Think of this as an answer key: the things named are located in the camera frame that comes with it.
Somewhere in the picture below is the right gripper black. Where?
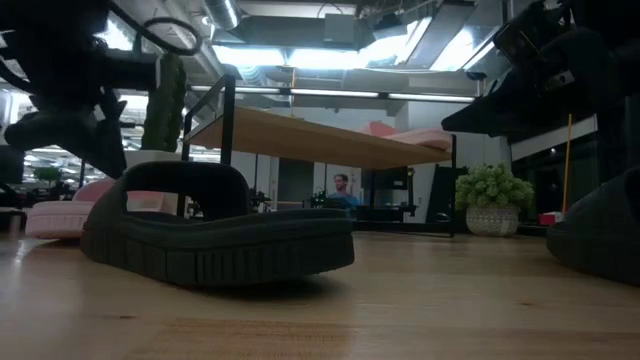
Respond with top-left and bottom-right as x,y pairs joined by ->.
442,0 -> 626,139

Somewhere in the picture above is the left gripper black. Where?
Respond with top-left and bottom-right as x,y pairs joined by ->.
3,49 -> 162,180

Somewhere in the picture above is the pink foam slide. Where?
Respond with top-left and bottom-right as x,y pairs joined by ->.
25,177 -> 166,240
359,121 -> 454,151

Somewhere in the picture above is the black foam slide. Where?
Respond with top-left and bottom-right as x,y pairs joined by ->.
544,167 -> 640,287
79,160 -> 356,287

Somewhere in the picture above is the background green plant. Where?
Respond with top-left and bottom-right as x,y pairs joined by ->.
33,166 -> 64,187

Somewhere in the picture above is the long LED light bar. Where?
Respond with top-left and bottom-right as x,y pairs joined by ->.
189,84 -> 476,104

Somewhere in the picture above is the round green succulent plant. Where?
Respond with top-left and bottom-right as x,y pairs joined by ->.
453,162 -> 535,212

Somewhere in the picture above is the dark background monitor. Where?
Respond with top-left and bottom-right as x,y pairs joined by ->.
0,145 -> 25,185

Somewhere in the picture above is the green cactus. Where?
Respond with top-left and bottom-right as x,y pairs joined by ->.
141,52 -> 188,153

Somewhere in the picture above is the black background panel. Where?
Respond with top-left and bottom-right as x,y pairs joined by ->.
428,163 -> 469,221

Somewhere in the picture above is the grey woven plant pot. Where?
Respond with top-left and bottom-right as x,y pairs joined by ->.
465,203 -> 521,237

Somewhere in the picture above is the person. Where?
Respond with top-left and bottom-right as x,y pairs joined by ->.
327,173 -> 361,210

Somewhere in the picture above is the yellow cable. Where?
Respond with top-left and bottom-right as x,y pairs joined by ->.
561,113 -> 574,214

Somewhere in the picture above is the black cable loop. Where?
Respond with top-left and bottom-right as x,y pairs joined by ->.
107,0 -> 204,57

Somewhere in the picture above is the wooden shelf with black frame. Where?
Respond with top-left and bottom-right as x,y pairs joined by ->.
179,73 -> 458,239

